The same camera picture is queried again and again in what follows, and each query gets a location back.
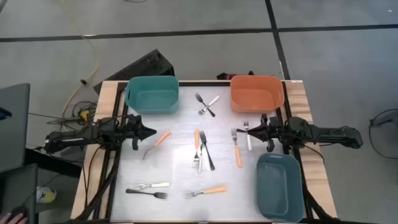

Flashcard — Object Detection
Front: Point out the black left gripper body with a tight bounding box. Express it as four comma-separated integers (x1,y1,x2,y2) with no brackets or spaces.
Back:
124,114,144,151

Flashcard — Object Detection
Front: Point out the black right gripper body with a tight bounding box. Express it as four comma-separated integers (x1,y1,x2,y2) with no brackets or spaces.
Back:
261,113,289,153

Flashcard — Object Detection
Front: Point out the white handled fork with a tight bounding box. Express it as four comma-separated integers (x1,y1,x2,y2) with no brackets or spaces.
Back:
243,120,253,152
197,95,220,116
132,182,171,191
198,144,206,174

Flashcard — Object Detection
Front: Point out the orange handled fork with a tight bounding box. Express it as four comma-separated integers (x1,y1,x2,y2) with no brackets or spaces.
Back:
184,185,228,199
142,130,172,161
231,128,243,168
192,129,201,168

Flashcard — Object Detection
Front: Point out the black fork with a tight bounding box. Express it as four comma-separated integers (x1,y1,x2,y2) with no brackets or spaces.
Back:
195,92,216,118
125,188,169,200
199,130,216,171

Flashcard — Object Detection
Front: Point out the orange plastic bin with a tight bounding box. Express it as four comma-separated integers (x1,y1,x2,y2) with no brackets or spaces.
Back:
229,75,285,114

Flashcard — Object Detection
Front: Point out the teal plastic bin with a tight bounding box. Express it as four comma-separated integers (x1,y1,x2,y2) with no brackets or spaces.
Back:
125,75,180,115

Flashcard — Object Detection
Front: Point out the black electronic device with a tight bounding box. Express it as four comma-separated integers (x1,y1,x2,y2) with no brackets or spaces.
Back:
216,70,255,81

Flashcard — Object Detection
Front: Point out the blue-grey plastic bin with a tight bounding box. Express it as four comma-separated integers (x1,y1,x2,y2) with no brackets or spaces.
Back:
256,152,305,223

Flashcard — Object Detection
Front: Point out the black computer case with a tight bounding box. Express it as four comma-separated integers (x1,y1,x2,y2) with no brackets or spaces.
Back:
93,49,175,96

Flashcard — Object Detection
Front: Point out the black desk beam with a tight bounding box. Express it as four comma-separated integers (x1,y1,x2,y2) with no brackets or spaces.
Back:
24,148,82,179

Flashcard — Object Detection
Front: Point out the yellow white roll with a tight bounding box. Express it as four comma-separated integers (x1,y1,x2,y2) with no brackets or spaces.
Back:
35,185,57,205

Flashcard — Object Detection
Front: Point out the grey floor object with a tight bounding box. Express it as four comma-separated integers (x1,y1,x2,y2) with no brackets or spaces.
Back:
369,108,398,127

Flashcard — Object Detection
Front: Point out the grey laptop lid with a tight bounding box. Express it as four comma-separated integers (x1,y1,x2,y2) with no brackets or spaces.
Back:
0,83,31,174

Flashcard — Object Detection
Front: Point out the grey desk panel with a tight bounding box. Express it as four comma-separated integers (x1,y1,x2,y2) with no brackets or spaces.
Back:
0,163,39,224

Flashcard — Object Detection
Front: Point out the black computer mouse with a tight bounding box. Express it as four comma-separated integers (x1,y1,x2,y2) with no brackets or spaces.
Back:
11,206,28,218

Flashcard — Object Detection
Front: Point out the person's hand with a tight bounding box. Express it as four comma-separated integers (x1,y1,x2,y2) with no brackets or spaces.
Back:
0,213,29,224

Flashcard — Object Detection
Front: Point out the yellow cable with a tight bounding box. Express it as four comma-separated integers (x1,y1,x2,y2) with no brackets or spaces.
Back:
55,0,100,125

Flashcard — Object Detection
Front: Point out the black cable loop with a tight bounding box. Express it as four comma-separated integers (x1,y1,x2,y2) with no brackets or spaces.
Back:
368,108,398,160

